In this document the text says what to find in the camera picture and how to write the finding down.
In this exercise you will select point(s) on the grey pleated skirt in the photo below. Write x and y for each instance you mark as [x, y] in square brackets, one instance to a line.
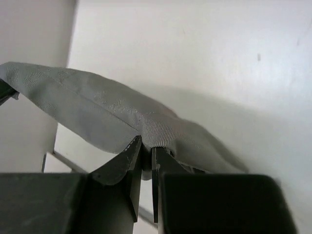
[109, 114]

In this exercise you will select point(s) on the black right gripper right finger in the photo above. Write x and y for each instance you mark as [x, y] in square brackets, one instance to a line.
[186, 203]

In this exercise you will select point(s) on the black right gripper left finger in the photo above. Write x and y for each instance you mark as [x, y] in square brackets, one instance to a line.
[104, 201]

